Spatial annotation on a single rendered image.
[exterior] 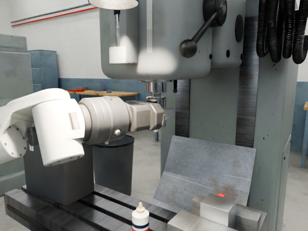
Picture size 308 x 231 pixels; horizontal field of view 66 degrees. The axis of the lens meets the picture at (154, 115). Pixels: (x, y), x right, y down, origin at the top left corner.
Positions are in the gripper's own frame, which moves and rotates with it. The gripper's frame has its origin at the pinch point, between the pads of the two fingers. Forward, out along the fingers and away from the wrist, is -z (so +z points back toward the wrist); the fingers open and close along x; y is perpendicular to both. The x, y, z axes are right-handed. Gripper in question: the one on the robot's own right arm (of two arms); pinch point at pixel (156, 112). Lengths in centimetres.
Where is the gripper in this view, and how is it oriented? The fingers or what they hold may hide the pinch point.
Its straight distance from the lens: 56.1
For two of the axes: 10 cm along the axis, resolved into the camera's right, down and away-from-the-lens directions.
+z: -7.4, 1.0, -6.6
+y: -0.1, 9.9, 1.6
